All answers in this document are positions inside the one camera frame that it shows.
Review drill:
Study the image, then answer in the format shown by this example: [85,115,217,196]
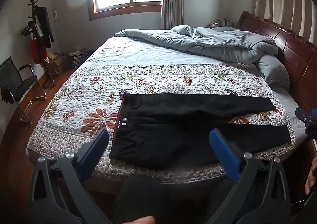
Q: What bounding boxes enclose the grey bed sheet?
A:
[267,85,309,146]

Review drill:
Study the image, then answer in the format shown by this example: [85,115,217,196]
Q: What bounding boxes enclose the grey-blue duvet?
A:
[114,25,279,64]

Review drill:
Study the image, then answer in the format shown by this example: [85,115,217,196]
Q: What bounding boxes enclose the red hanging bag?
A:
[30,38,47,65]

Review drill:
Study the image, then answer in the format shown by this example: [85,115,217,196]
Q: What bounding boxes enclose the black office chair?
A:
[0,56,47,123]

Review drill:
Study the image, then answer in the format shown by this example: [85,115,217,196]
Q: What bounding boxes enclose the person's left hand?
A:
[127,216,156,224]

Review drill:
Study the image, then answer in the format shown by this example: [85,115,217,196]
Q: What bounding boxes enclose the person's right hand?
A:
[305,156,317,195]

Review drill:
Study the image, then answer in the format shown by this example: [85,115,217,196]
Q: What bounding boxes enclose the black pants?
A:
[109,92,292,170]

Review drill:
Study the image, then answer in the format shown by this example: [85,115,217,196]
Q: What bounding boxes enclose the wooden coat rack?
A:
[21,0,57,88]

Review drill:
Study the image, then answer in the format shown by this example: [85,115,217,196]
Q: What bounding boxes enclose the grey-blue pillow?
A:
[257,54,290,91]

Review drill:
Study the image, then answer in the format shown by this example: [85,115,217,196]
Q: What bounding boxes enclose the dark wooden headboard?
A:
[236,11,317,122]

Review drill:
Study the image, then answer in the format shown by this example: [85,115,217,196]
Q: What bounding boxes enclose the black hanging jacket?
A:
[35,5,55,49]

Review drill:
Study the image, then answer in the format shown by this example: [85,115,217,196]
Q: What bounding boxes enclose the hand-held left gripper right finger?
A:
[209,129,292,224]

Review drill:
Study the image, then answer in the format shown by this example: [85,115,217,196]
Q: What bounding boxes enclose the floral quilted bedspread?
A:
[27,36,297,185]

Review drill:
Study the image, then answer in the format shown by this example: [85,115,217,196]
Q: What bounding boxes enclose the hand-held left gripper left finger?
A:
[29,129,112,224]

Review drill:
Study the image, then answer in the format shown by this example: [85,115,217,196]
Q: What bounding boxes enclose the cardboard box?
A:
[46,52,64,76]

